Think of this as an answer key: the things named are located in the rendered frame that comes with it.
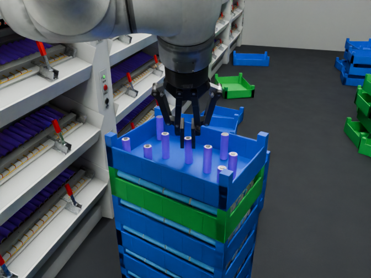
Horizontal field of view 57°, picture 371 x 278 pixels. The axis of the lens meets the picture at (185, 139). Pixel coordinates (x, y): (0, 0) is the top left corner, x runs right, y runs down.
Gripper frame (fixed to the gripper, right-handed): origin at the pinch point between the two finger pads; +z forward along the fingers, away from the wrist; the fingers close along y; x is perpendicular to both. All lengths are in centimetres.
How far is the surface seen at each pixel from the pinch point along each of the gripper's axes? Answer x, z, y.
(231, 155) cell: -5.6, -0.2, 8.9
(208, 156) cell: -4.0, 2.6, 4.5
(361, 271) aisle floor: -13, 48, 51
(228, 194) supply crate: -15.1, -1.2, 8.0
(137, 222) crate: -12.3, 18.4, -11.7
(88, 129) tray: 18.3, 22.2, -30.8
